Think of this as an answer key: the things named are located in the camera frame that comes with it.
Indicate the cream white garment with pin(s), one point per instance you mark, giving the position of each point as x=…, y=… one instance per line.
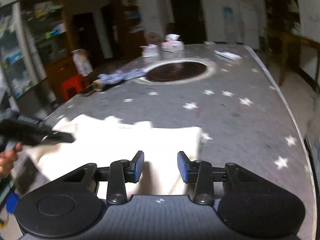
x=105, y=141

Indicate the pink tissue box with tissue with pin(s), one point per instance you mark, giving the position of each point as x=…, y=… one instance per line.
x=172, y=44

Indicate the black smartphone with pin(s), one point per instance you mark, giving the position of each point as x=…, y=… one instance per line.
x=88, y=91

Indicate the dark wooden display cabinet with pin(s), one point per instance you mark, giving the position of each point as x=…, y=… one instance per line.
x=100, y=30

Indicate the white paper bag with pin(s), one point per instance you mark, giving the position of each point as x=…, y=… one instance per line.
x=82, y=62

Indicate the water dispenser with blue bottle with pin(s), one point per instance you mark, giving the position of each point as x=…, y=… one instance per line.
x=229, y=26

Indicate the round black induction cooker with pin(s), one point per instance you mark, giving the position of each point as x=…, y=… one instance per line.
x=175, y=71

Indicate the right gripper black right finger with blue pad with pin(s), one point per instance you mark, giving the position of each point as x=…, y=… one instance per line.
x=188, y=169

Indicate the white refrigerator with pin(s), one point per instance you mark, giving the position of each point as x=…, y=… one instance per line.
x=249, y=25

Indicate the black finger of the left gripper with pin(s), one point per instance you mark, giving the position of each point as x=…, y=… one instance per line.
x=56, y=137

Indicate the red plastic stool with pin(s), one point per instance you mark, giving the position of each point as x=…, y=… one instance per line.
x=72, y=86

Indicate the white remote control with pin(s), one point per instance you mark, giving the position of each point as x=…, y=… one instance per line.
x=228, y=55

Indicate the person's left hand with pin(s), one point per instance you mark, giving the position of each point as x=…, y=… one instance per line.
x=8, y=158

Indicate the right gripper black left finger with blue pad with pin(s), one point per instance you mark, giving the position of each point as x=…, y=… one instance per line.
x=134, y=168

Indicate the white pink tissue box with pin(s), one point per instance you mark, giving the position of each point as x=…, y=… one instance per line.
x=151, y=50

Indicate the blue knitted glove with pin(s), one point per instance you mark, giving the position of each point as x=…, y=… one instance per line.
x=107, y=81

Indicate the grey star pattern tablecloth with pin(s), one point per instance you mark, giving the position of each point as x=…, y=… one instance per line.
x=242, y=111

